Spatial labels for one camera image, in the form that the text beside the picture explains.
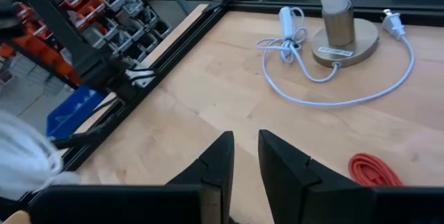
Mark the black table frame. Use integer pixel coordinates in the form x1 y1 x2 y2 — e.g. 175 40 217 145
51 0 444 173

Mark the blue storage bin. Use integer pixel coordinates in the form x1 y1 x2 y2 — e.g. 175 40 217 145
46 84 108 141

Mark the orange cable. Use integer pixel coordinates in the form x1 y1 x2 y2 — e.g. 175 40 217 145
348 153 404 187

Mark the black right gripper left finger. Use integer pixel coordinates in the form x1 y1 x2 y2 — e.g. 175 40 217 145
28 130 235 224

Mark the parts bin storage rack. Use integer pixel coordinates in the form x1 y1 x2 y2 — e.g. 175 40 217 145
0 0 173 86

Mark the white bulb brass table lamp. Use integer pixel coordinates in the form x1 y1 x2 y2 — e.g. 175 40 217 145
293 0 380 69

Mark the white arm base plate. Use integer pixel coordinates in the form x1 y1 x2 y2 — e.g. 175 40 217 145
125 67 156 89

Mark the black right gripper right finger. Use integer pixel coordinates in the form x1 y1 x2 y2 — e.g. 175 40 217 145
257 129 444 224

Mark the white lamp power cord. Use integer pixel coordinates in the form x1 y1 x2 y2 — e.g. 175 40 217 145
255 6 416 109

